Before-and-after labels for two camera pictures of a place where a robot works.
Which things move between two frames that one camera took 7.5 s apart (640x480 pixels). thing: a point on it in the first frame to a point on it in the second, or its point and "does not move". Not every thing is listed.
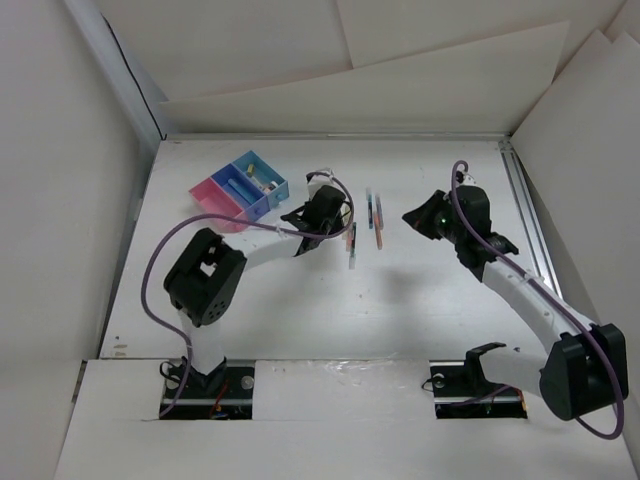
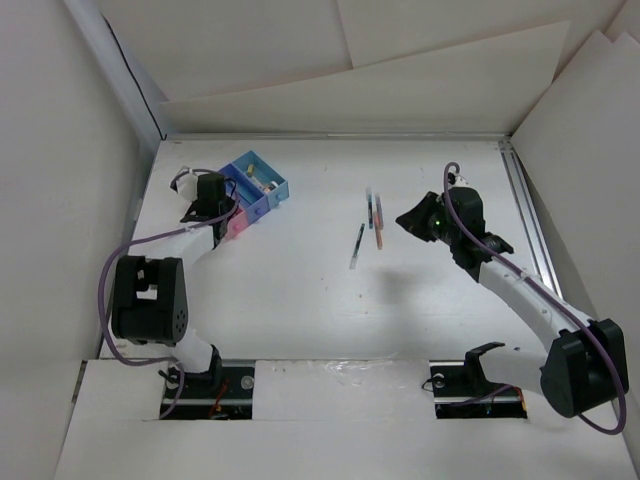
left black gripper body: (332, 226) to (228, 207)
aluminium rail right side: (529, 219) does not move
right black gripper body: (435, 221) does not move
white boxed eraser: (255, 180) does not move
